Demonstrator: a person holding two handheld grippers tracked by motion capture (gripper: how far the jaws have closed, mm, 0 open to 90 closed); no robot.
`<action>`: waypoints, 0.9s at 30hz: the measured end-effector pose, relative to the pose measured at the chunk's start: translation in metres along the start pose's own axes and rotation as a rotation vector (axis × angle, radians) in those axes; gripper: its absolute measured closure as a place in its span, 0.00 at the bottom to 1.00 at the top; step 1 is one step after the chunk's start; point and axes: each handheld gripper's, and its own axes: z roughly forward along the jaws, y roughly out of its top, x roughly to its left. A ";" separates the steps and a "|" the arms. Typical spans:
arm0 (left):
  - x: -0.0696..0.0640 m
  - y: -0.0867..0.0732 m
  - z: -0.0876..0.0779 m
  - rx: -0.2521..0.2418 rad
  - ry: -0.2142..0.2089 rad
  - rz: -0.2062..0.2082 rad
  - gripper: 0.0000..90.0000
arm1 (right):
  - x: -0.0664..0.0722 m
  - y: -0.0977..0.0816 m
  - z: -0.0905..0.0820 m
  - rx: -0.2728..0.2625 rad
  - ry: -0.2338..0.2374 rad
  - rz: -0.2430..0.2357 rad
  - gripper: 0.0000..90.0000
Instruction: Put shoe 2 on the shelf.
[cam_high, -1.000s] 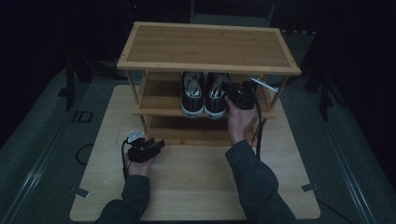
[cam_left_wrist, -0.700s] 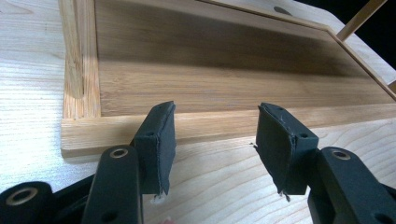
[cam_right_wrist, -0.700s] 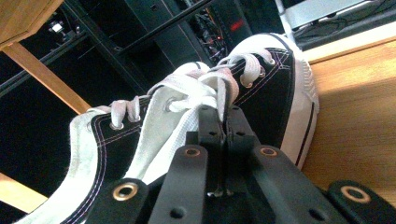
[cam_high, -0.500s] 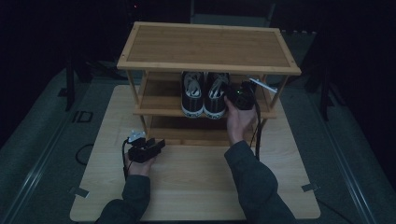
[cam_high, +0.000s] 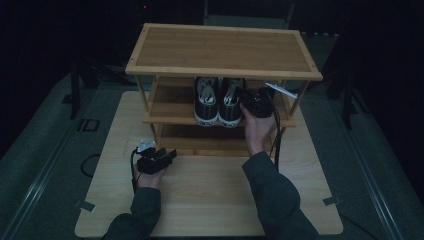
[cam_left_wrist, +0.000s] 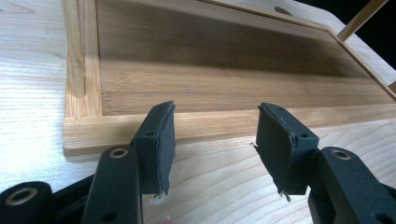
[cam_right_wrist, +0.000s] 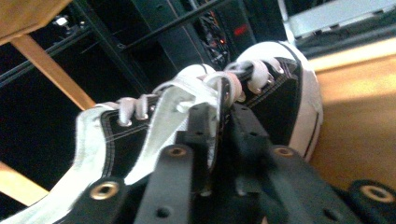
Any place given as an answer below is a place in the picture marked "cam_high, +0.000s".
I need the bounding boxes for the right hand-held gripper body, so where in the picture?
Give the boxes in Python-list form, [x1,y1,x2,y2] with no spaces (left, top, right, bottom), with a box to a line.
[245,81,299,120]

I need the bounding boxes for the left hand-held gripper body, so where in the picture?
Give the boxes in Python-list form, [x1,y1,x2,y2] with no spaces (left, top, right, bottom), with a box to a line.
[134,138,168,176]

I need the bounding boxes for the black canvas sneaker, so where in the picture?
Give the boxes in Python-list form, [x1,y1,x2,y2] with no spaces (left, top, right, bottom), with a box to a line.
[193,76,220,127]
[218,77,247,129]

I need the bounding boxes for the wooden three-tier shoe rack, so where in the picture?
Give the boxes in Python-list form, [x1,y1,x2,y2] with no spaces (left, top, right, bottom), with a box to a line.
[125,22,324,158]

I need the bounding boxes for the person's left hand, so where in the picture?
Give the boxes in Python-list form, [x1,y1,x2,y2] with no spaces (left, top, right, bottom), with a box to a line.
[132,162,168,190]

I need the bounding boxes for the person's right hand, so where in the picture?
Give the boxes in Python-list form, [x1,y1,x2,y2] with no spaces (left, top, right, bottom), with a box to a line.
[239,103,278,158]

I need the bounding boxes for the grey tape piece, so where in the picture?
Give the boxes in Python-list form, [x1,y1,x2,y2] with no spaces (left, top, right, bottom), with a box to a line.
[322,196,343,207]
[73,199,97,213]

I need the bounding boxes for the black metal stand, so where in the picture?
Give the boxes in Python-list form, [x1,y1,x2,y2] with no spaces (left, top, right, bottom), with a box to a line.
[68,61,82,120]

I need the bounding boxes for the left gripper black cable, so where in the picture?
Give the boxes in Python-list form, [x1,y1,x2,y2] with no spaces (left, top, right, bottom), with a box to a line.
[129,148,140,195]

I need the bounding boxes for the black floor cable loop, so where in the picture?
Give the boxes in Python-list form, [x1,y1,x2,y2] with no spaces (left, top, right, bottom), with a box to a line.
[80,153,102,178]

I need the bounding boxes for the black floor outlet frame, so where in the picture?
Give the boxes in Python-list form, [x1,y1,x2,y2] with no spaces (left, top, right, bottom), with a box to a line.
[77,118,101,133]

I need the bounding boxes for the thin black floor cable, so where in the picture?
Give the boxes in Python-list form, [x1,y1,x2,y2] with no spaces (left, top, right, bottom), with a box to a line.
[339,212,379,240]

